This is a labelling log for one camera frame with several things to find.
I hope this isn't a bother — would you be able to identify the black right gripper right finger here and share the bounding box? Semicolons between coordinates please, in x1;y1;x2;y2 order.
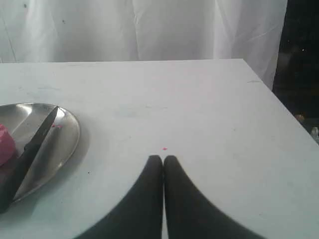
164;155;252;239

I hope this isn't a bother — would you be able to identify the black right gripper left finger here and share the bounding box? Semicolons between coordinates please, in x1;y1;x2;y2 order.
78;155;163;239

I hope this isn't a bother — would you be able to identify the black knife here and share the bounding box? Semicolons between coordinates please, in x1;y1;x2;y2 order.
0;106;59;213

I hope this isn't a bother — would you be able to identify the pink sand cake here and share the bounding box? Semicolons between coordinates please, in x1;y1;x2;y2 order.
0;124;16;166

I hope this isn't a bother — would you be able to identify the round steel plate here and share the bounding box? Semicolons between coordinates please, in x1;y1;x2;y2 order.
0;103;80;202

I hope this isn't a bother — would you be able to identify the white backdrop curtain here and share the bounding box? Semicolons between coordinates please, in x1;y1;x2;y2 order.
0;0;288;88

